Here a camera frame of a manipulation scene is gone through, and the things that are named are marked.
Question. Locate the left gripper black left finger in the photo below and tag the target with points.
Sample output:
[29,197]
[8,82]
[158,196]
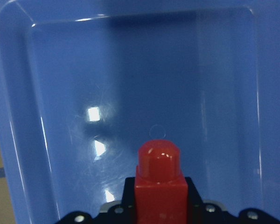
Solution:
[123,212]

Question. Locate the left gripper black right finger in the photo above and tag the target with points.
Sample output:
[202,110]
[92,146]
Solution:
[201,211]

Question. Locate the red toy block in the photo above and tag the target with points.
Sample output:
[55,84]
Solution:
[160,187]

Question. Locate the blue plastic tray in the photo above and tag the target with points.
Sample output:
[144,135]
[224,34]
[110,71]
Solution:
[84,83]

